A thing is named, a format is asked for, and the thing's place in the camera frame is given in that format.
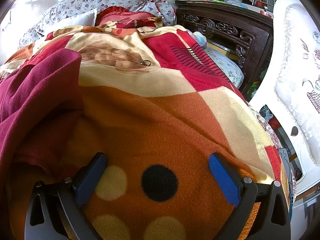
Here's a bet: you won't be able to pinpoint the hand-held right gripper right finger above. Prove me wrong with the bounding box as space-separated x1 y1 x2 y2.
208 153 292 240

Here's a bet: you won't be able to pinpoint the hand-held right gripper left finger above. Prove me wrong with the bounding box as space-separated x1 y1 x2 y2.
24 152 108 240

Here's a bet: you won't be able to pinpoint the maroon fleece garment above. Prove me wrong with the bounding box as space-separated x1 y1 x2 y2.
0 48 86 188

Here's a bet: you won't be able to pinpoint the orange red printed blanket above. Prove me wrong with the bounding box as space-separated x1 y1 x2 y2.
0 20 290 240

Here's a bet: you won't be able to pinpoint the floral mattress sheet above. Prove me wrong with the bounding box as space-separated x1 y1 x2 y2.
204 47 244 89

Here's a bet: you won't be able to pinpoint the white upholstered chair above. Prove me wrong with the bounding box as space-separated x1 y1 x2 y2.
249 0 320 202

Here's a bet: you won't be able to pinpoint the pastel soft cloth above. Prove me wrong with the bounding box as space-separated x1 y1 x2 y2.
192 31 208 49

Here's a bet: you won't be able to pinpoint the dark wooden side table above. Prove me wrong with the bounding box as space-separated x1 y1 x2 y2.
174 0 274 96

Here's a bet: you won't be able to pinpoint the white pillow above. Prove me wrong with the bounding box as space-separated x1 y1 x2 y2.
37 8 98 38

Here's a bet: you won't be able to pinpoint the red ruffled pillow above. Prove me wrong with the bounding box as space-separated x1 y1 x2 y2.
95 6 164 29

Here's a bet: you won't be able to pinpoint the floral pillow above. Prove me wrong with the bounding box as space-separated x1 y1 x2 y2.
19 0 150 48

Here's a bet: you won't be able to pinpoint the clear plastic bags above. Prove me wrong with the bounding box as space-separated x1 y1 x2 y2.
215 0 248 8

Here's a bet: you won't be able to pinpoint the floral cloth bundle red ribbon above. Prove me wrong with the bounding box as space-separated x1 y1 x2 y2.
142 0 177 27

